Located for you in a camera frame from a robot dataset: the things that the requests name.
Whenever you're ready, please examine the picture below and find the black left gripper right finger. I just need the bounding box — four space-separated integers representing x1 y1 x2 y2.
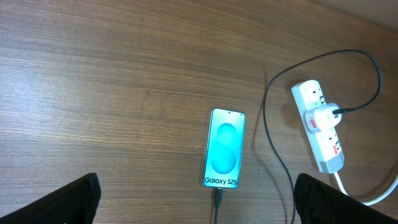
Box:
294 173 397 224

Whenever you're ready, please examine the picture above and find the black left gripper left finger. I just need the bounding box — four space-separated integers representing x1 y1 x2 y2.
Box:
1 173 101 224

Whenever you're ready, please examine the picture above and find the white power strip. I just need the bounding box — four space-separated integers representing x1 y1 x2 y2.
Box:
291 80 345 174

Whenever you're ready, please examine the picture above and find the black USB charging cable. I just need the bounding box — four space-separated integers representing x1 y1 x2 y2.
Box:
213 49 383 224

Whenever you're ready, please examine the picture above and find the blue Galaxy smartphone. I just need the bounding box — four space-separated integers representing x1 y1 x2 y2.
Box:
203 108 246 189

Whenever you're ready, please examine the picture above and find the white power strip cord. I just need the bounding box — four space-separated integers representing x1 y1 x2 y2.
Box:
333 171 398 207

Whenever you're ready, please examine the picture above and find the white USB wall charger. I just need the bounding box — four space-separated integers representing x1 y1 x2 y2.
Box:
304 103 342 133

